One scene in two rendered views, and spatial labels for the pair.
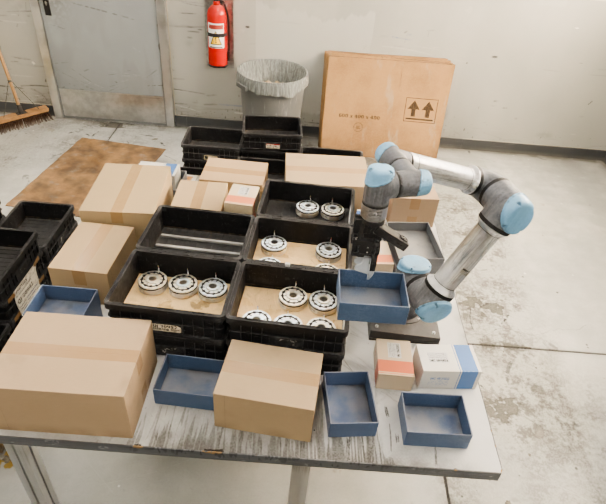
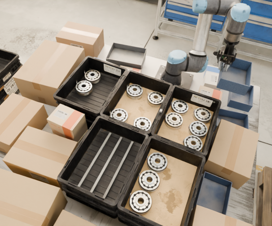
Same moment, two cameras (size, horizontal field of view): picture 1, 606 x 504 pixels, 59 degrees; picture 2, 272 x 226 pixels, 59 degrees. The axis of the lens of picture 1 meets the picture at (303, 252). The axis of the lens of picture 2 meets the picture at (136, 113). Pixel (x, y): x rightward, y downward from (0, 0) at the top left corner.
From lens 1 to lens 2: 1.67 m
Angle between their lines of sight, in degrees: 51
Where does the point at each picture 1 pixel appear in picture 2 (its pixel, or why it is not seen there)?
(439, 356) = (213, 78)
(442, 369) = not seen: hidden behind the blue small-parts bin
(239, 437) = not seen: hidden behind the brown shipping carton
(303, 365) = (230, 129)
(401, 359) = (211, 92)
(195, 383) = (208, 194)
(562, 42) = not seen: outside the picture
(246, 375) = (236, 158)
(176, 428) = (239, 210)
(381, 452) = (252, 121)
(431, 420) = (236, 97)
